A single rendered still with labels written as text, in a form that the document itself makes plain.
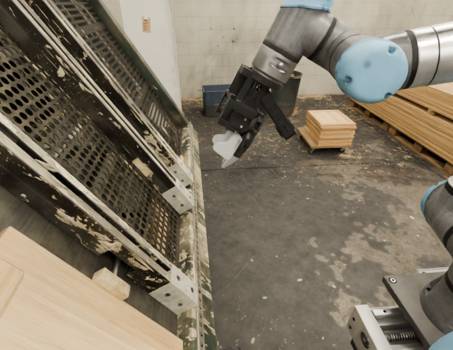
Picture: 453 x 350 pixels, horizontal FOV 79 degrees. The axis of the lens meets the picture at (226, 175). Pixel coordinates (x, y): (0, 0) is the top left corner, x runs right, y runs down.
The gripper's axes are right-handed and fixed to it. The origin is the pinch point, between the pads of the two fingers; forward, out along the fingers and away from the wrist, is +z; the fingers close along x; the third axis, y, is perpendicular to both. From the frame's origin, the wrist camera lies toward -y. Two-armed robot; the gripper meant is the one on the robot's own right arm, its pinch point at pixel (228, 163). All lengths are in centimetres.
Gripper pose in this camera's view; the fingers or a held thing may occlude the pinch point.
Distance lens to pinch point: 61.4
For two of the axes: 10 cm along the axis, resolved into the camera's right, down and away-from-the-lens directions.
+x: 0.8, 5.3, -8.4
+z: -4.6, 7.7, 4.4
